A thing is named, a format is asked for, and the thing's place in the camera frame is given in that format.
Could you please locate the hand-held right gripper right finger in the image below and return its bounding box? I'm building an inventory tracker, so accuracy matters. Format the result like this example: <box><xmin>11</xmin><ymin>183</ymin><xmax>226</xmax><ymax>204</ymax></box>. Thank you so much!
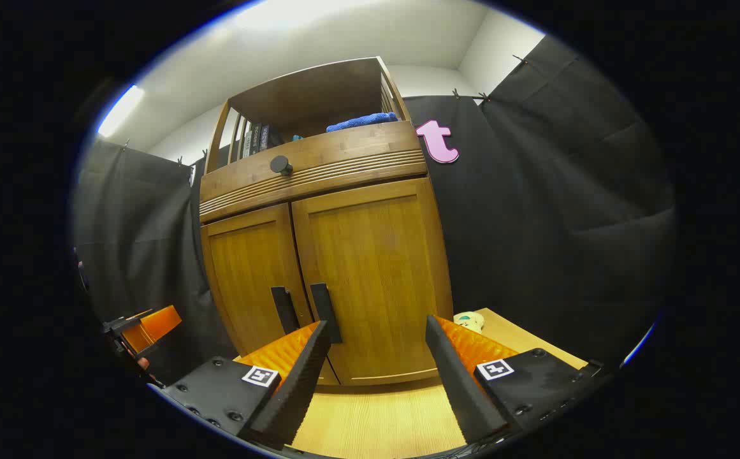
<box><xmin>424</xmin><ymin>314</ymin><xmax>605</xmax><ymax>445</ymax></box>

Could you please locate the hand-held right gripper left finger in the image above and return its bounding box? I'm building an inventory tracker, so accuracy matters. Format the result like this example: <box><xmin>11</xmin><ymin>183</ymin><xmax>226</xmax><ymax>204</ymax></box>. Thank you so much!
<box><xmin>161</xmin><ymin>320</ymin><xmax>332</xmax><ymax>451</ymax></box>

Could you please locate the wooden shoe cabinet door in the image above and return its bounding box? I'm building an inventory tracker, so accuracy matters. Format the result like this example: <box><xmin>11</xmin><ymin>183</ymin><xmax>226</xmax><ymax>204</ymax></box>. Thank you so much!
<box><xmin>201</xmin><ymin>203</ymin><xmax>338</xmax><ymax>386</ymax></box>
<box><xmin>291</xmin><ymin>177</ymin><xmax>454</xmax><ymax>386</ymax></box>

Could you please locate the wooden double-door shoe cabinet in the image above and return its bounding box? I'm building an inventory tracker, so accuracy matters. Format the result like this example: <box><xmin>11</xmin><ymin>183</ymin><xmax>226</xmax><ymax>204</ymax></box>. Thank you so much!
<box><xmin>199</xmin><ymin>56</ymin><xmax>454</xmax><ymax>386</ymax></box>

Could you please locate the pale green round object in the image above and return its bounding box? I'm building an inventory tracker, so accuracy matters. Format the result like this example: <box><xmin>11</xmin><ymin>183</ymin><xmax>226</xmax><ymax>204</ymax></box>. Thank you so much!
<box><xmin>453</xmin><ymin>311</ymin><xmax>486</xmax><ymax>334</ymax></box>

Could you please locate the wooden ribbed drawer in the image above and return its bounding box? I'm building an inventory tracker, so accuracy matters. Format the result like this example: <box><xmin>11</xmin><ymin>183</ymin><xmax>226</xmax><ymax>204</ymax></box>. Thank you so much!
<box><xmin>199</xmin><ymin>121</ymin><xmax>429</xmax><ymax>224</ymax></box>

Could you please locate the blue folded towel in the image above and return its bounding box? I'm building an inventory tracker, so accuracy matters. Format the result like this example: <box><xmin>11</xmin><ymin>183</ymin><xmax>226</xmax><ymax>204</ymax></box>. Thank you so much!
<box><xmin>326</xmin><ymin>112</ymin><xmax>400</xmax><ymax>133</ymax></box>

